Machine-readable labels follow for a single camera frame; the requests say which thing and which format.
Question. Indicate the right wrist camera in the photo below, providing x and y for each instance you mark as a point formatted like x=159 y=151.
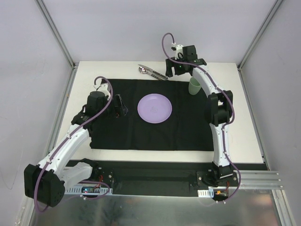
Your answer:
x=178 y=48

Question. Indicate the metal spoon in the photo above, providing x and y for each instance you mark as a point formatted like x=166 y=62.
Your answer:
x=144 y=71

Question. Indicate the aluminium frame post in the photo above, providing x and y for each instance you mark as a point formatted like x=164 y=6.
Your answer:
x=262 y=29
x=50 y=22

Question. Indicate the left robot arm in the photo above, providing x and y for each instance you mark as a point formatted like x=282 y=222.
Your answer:
x=47 y=181

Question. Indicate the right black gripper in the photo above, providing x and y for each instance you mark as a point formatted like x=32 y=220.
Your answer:
x=172 y=65

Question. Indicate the right aluminium frame post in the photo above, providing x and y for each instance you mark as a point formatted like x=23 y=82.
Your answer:
x=262 y=29

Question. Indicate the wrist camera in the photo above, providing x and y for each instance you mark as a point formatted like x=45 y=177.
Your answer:
x=178 y=48
x=104 y=88

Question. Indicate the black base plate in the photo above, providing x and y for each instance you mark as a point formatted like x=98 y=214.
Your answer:
x=178 y=179

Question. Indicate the right white cable duct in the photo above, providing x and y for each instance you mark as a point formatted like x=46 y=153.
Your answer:
x=206 y=193

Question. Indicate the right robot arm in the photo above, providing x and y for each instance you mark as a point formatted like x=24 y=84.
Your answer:
x=218 y=113

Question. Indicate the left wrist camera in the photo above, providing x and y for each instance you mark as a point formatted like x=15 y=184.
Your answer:
x=104 y=88

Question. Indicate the left aluminium frame post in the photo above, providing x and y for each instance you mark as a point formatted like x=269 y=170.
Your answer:
x=50 y=22

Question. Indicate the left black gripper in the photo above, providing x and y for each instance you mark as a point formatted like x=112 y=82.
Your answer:
x=118 y=104

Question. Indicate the black cloth placemat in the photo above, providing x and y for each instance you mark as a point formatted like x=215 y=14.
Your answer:
x=185 y=130

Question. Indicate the white cable duct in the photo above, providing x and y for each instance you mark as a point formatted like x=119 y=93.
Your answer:
x=206 y=193
x=89 y=190

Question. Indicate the black handled knife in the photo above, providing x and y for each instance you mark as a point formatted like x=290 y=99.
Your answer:
x=152 y=71

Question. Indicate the aluminium rail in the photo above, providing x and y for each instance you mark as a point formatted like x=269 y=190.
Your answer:
x=259 y=179

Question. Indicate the green cup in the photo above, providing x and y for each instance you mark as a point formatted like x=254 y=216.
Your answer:
x=194 y=86

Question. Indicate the purple plate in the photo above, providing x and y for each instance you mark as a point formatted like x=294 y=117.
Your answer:
x=154 y=108

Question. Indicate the left white cable duct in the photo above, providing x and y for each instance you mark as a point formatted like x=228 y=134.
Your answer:
x=89 y=190

